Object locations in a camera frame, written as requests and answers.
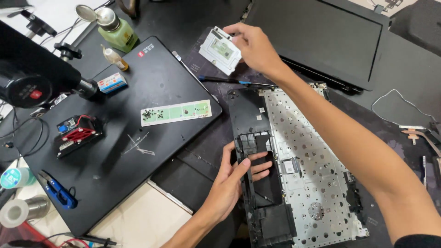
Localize person's right hand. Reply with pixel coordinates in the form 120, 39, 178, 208
223, 22, 287, 82

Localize person's left hand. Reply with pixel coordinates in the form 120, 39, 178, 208
203, 141, 273, 224

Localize silver laptop touchpad module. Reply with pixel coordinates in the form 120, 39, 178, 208
199, 26, 242, 76

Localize laptop palmrest keyboard frame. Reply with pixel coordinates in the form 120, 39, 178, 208
227, 82, 370, 248

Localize black blue screwdriver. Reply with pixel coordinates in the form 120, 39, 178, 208
198, 75, 277, 87

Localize silver metal spudger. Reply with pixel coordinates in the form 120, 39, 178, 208
172, 51, 220, 103

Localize black laptop screen panel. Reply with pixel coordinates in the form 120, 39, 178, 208
244, 0, 392, 92

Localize green white screw sorting strip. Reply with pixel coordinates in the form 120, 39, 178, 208
140, 99, 213, 127

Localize green solvent bottle metal cap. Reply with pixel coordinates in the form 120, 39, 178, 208
75, 4, 139, 54

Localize small amber glue bottle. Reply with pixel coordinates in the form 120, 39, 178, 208
101, 44, 129, 72

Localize small blue white box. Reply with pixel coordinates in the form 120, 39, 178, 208
97, 72, 128, 94

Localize closed black laptop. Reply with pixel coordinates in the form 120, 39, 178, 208
14, 36, 223, 237

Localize black stand knob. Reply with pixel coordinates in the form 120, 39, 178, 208
53, 42, 83, 62

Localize circuit module red heat sink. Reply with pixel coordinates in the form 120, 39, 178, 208
55, 114, 104, 159

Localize black microscope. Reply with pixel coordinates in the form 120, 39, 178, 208
0, 7, 101, 109

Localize copper heat pipe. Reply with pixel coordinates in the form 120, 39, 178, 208
399, 125, 441, 158

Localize blue hand tool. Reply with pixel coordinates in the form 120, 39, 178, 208
37, 169, 78, 210

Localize black test probe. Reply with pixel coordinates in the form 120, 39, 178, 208
45, 233, 122, 247

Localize grey metal cylinder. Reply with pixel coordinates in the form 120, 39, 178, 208
24, 194, 51, 221

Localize teal capped bottle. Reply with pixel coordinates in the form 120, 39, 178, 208
0, 167, 37, 189

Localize person's black sleeve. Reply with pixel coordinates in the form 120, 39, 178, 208
394, 234, 441, 248

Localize thin white cable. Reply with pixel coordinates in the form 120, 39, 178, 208
371, 88, 437, 129

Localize black cables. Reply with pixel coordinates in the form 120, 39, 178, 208
0, 106, 50, 161

